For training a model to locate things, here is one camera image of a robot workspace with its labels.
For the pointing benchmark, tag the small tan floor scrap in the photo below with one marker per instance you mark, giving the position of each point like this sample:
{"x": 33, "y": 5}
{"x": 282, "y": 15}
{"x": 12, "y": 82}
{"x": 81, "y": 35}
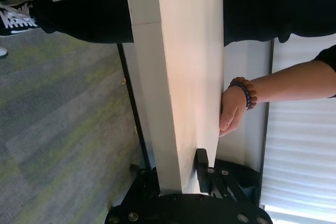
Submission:
{"x": 123, "y": 81}

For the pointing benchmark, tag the white pedestal rolling table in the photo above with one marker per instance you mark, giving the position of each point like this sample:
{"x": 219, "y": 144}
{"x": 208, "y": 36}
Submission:
{"x": 191, "y": 77}

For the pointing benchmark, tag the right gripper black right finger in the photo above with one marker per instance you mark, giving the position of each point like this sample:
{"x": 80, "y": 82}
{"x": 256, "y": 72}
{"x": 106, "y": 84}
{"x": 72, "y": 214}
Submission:
{"x": 203, "y": 171}

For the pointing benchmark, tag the black trousers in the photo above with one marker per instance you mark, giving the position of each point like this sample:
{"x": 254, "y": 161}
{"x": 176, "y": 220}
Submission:
{"x": 92, "y": 16}

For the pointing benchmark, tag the black white canvas sneaker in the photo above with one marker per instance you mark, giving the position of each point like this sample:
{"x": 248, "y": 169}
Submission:
{"x": 18, "y": 22}

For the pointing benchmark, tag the person's left hand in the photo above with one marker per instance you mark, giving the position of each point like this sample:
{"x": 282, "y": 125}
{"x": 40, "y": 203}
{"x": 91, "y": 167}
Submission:
{"x": 233, "y": 108}

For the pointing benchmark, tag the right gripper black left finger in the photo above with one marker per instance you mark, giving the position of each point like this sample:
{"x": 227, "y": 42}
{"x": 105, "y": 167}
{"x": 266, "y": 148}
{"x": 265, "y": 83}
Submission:
{"x": 148, "y": 182}

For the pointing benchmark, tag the person's left forearm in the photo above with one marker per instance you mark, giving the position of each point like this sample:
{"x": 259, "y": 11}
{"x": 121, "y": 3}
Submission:
{"x": 288, "y": 82}

